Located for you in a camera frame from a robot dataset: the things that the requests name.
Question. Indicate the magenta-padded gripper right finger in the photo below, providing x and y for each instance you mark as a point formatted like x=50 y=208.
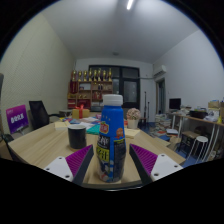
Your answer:
x=165 y=165

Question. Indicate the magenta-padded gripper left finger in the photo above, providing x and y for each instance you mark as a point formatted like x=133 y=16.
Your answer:
x=58 y=166

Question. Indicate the blue drink bottle white cap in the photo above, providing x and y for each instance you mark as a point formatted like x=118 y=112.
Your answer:
x=111 y=140

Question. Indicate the black mug white inside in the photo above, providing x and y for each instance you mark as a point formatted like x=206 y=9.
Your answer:
x=77 y=136

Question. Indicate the wooden stool dark legs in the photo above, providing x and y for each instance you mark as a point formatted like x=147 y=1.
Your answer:
x=189 y=134

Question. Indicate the small beige notepad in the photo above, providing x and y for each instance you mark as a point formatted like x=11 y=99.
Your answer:
x=61 y=125

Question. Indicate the pile of books on floor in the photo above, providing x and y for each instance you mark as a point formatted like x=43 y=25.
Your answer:
x=162 y=122

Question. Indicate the white round stool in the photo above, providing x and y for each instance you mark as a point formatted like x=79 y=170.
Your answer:
x=200 y=140

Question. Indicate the beige notebook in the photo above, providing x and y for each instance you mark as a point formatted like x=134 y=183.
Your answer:
x=132 y=133

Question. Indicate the colourful blue magazine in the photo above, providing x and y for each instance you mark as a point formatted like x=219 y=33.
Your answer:
x=70 y=120

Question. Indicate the teal book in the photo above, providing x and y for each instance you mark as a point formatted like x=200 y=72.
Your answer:
x=94 y=129

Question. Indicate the black office chair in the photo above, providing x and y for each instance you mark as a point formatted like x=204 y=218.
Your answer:
x=38 y=113

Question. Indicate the yellow gift box red ribbon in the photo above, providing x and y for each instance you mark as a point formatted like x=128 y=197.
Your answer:
x=80 y=113

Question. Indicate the orange red book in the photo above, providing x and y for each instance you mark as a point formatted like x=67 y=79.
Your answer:
x=126 y=123

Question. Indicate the long wooden side desk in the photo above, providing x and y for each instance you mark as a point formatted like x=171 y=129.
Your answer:
x=200 y=119

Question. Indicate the potted pink flower plant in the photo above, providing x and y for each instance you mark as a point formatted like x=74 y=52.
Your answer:
x=133 y=115

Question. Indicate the black basket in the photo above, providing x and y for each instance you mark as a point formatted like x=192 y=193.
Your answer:
x=198 y=114

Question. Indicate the black microphone stand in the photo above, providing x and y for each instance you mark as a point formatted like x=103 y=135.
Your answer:
x=145 y=106

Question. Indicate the black computer monitor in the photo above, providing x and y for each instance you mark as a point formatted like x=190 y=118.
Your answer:
x=175 y=103

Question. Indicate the purple sign board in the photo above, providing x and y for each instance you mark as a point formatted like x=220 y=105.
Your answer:
x=16 y=118

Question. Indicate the cardboard box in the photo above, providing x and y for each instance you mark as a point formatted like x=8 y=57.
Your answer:
x=214 y=104

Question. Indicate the wooden shelf unit with trophies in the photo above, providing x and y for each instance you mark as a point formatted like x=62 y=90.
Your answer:
x=90 y=91

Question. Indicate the dark glass door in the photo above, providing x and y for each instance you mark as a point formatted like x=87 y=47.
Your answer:
x=130 y=90

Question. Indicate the ceiling tube light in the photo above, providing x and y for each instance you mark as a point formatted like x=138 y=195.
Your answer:
x=130 y=4

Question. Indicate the white wall air conditioner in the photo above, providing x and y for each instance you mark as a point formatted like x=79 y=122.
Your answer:
x=160 y=70

